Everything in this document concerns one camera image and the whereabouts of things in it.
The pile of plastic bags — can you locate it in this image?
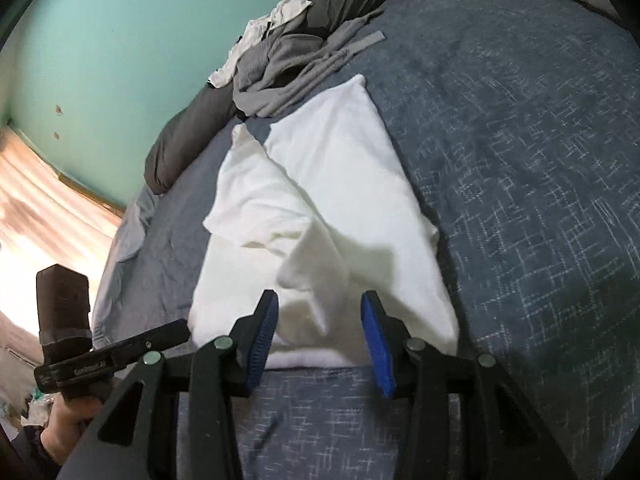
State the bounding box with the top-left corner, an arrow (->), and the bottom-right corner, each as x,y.
0,385 -> 56,428

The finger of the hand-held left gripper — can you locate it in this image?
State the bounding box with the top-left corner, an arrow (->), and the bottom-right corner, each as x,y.
110,317 -> 190,367

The person's left hand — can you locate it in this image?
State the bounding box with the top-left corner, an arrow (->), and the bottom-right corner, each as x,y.
40,395 -> 103,463

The light blue bed sheet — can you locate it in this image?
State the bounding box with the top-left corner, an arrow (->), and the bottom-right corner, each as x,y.
91,187 -> 161,348

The peach window curtain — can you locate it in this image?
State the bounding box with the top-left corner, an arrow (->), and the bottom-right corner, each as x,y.
0,127 -> 126,361

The grey knit garment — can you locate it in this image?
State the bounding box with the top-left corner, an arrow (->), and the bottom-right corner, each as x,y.
232,7 -> 387,118

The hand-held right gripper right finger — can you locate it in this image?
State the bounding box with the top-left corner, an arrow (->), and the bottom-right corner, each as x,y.
361,290 -> 576,480

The blue speckled bedspread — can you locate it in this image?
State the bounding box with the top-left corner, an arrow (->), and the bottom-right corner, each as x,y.
91,0 -> 640,480

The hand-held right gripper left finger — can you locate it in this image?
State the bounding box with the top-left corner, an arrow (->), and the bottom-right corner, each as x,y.
56,289 -> 280,480

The white long-sleeve shirt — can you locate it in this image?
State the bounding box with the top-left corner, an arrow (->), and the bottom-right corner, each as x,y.
189,74 -> 460,368

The white printed garment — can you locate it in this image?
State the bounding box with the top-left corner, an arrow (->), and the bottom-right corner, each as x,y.
207,0 -> 313,88

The person's left forearm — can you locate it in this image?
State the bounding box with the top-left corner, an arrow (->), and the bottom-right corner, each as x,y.
0,422 -> 66,480

